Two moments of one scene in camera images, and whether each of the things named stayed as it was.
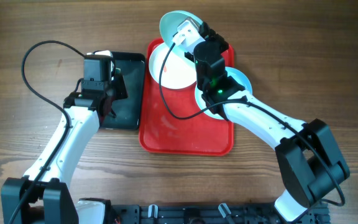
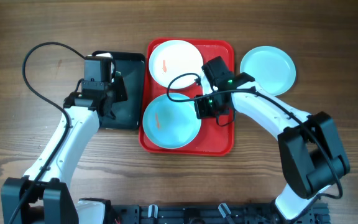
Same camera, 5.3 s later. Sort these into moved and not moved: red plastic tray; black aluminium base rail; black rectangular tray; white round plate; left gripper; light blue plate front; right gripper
Moved: light blue plate front; right gripper
Not moved: black rectangular tray; white round plate; left gripper; red plastic tray; black aluminium base rail
